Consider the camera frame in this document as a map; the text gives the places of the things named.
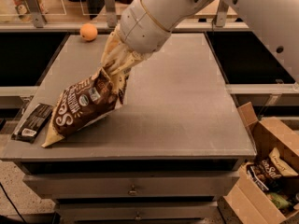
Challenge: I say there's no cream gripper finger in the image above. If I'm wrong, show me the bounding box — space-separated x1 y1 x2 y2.
110 59 138 105
101 57 120 77

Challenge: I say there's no brown sea salt chip bag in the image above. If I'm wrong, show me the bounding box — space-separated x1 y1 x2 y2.
42 68 121 147

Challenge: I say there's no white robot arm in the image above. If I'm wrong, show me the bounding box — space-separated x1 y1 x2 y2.
101 0 299 79

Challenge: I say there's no black rxbar chocolate bar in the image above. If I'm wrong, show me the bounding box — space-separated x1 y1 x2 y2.
11 103 53 143

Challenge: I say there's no chip bag in box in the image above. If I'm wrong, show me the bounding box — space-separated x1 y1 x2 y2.
246 147 298 192

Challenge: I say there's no green snack bag in box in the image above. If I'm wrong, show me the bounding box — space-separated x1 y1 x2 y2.
266 192 292 209

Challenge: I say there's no orange fruit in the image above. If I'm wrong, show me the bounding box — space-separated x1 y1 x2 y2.
79 23 97 41

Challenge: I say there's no orange snack package behind glass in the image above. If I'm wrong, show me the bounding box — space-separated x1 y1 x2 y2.
5 0 48 17

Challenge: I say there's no upper metal drawer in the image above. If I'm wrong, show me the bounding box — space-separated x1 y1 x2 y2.
23 172 239 199

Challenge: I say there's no metal drawer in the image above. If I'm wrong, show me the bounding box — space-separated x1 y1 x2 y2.
23 172 239 199
55 202 218 221

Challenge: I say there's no lower metal drawer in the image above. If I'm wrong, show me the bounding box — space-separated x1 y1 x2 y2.
55 202 218 221

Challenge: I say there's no open cardboard box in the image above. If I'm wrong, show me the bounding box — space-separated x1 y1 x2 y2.
224 103 299 224

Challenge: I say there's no middle metal bracket post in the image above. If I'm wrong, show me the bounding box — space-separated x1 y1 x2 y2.
104 0 118 28

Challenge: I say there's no metal bracket post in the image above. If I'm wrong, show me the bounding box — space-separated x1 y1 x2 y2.
104 0 118 28
25 0 47 28
214 0 229 27

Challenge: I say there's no left metal bracket post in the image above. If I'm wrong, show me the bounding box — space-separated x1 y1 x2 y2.
25 0 47 28

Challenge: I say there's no right metal bracket post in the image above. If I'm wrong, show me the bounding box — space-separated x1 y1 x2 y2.
214 0 229 27

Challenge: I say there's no black floor cable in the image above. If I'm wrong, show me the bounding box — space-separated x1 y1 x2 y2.
0 181 28 224

